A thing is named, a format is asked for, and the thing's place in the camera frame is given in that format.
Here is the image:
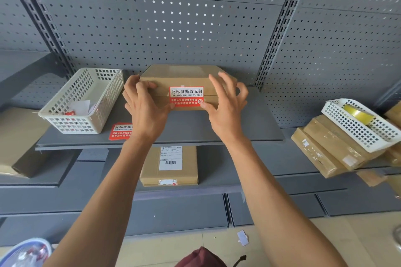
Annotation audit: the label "person's right hand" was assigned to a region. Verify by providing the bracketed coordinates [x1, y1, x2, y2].
[200, 72, 250, 146]

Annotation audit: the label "grey slotted shelf upright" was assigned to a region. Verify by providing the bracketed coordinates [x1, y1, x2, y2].
[3, 0, 75, 72]
[254, 0, 314, 89]

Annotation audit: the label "red sticker sheet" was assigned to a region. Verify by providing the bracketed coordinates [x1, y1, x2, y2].
[108, 122, 134, 141]

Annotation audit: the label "person's left hand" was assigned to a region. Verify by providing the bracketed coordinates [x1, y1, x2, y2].
[122, 74, 176, 144]

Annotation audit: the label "person's left forearm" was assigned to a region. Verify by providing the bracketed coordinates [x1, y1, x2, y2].
[44, 135, 176, 267]

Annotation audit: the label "maroon garment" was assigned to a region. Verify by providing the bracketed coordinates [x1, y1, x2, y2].
[174, 246, 248, 267]

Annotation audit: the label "grey perforated back panel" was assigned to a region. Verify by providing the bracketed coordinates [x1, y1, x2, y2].
[16, 0, 302, 86]
[263, 0, 401, 128]

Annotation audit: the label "white paper backing scraps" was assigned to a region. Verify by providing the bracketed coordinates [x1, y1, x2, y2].
[65, 99, 98, 118]

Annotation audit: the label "grey metal shelf board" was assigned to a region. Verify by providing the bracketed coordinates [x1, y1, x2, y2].
[35, 85, 294, 152]
[102, 146, 317, 195]

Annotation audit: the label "large plain cardboard box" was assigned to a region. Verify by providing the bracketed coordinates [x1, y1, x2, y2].
[0, 107, 52, 178]

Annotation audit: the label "white paper scrap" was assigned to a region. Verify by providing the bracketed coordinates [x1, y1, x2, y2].
[236, 230, 250, 247]

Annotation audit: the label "grey base shelf board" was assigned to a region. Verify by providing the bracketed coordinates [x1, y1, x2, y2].
[0, 193, 230, 239]

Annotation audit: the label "person's right forearm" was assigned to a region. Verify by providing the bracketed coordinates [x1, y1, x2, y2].
[219, 137, 347, 267]

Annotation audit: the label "brown cardboard box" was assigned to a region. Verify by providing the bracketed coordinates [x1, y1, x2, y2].
[139, 64, 238, 111]

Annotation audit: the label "white plastic mesh basket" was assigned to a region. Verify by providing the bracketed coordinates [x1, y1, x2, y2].
[38, 68, 125, 135]

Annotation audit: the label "cardboard box with shipping label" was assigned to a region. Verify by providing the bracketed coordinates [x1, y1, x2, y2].
[139, 146, 199, 187]

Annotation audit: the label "small cardboard parcel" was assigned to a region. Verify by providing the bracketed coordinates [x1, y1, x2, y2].
[357, 169, 388, 187]

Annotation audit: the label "taped flat cardboard parcel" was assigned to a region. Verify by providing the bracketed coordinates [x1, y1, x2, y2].
[290, 127, 349, 179]
[303, 115, 386, 171]

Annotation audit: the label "shallow white mesh basket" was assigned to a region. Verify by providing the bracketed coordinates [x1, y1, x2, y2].
[321, 98, 401, 154]

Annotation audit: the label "red white seal sticker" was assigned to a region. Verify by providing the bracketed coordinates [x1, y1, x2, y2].
[169, 86, 205, 111]

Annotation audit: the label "yellow tape roll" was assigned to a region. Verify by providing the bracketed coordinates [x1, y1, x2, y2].
[342, 104, 377, 126]

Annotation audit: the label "blue white plastic bag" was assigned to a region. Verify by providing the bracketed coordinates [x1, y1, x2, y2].
[0, 238, 52, 267]

